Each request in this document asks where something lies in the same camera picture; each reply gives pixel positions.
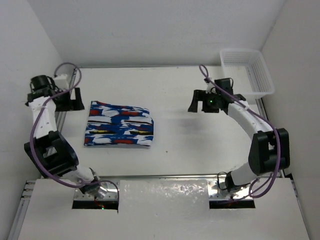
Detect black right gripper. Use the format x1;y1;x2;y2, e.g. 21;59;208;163
188;89;221;113

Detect blue white red patterned trousers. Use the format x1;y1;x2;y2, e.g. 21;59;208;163
83;100;154;148

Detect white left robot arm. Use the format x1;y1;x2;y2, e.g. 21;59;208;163
24;74;155;198

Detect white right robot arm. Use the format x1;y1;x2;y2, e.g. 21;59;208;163
192;77;291;192

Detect white plastic mesh basket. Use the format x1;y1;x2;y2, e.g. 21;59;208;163
219;48;275;100

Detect white front cover panel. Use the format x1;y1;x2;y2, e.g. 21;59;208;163
19;179;309;240

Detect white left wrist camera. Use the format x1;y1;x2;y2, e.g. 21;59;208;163
53;74;70;90

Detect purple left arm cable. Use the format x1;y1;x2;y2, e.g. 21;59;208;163
29;62;120;202

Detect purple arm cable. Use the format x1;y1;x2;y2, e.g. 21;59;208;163
198;64;281;200
29;62;120;202

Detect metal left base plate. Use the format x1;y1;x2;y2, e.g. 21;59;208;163
73;180;120;201

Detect metal base plate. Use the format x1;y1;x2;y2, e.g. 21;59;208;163
206;179;255;201
73;180;120;201

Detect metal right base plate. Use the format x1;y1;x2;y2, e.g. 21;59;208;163
206;179;255;201

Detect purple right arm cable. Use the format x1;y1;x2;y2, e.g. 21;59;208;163
198;64;281;200

